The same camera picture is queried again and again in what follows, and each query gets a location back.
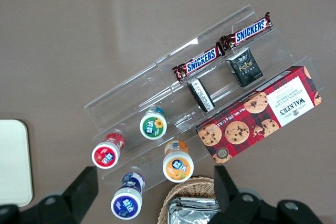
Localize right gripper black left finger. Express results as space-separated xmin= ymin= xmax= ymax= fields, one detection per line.
xmin=0 ymin=165 xmax=99 ymax=224

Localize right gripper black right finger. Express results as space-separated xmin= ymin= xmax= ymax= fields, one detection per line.
xmin=212 ymin=165 xmax=322 ymax=224

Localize light wicker basket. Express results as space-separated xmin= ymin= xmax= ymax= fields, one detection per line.
xmin=157 ymin=176 xmax=219 ymax=224

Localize cream plastic tray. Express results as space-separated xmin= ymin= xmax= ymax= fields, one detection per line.
xmin=0 ymin=119 xmax=34 ymax=207

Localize stack of foil trays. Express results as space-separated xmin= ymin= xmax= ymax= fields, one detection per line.
xmin=167 ymin=196 xmax=223 ymax=224

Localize red lid gum jar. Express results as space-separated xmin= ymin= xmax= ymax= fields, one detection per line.
xmin=91 ymin=132 xmax=126 ymax=169

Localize purple lid gum jar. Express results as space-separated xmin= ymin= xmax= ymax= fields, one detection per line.
xmin=110 ymin=172 xmax=146 ymax=221

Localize orange lid gum jar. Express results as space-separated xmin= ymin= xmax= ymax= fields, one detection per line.
xmin=162 ymin=140 xmax=195 ymax=184

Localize red Walkers cookie box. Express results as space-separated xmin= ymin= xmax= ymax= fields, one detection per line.
xmin=195 ymin=66 xmax=323 ymax=166

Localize green lid gum jar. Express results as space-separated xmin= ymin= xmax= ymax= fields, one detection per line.
xmin=139 ymin=106 xmax=169 ymax=141

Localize black Face tissue pack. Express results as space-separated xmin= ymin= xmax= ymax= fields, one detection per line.
xmin=226 ymin=47 xmax=264 ymax=88
xmin=186 ymin=77 xmax=216 ymax=113

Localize clear acrylic stepped snack stand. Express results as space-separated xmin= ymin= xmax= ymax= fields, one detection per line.
xmin=83 ymin=4 xmax=328 ymax=196

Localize Snickers chocolate bar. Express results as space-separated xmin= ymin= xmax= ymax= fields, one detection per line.
xmin=219 ymin=12 xmax=274 ymax=51
xmin=172 ymin=45 xmax=226 ymax=82

